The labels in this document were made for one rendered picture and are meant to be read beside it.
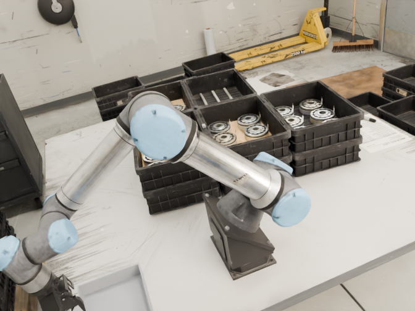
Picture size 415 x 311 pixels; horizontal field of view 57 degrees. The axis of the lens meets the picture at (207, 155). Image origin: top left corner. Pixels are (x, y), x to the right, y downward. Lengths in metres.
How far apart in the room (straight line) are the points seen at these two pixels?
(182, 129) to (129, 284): 0.65
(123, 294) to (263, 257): 0.45
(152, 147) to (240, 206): 0.43
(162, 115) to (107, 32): 3.95
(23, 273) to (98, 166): 0.31
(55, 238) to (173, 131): 0.39
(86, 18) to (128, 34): 0.48
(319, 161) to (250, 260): 0.57
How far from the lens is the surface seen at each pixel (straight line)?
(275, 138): 1.46
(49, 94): 4.89
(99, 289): 1.35
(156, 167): 1.41
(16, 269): 1.06
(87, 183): 1.06
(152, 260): 1.38
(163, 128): 0.83
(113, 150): 1.02
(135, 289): 1.31
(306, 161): 1.58
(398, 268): 2.26
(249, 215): 1.18
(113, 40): 4.78
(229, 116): 1.80
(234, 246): 1.16
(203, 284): 1.26
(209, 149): 0.91
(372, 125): 1.99
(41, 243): 1.02
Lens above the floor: 1.66
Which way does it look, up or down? 32 degrees down
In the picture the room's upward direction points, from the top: 11 degrees counter-clockwise
